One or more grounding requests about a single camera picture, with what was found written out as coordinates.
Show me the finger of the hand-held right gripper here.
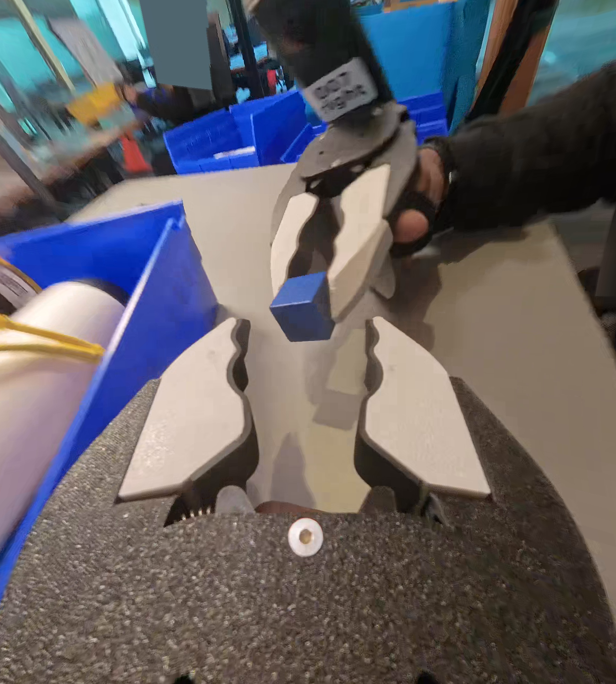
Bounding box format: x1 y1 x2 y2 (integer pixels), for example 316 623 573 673
325 162 394 321
269 191 320 310

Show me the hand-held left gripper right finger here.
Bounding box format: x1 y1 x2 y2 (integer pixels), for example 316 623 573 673
354 315 493 513

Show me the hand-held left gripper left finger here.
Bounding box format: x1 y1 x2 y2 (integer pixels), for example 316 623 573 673
117 317 260 503

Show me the blue wooden cube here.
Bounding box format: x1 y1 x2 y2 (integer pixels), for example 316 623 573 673
269 271 337 343

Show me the person's right forearm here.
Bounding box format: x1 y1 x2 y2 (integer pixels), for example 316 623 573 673
431 53 616 233

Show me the person's right hand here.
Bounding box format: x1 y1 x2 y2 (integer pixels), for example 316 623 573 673
392 147 450 245

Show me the large blue storage bin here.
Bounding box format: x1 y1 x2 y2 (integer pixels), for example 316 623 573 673
0 200 219 666

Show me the white foam roll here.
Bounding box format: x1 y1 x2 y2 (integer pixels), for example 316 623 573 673
0 279 127 589

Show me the wooden column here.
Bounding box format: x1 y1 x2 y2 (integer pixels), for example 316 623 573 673
468 0 560 121

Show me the yellow bin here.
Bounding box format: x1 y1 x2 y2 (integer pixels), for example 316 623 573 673
66 83 127 126

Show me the yellow cable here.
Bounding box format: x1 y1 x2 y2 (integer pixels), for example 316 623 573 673
0 307 106 367

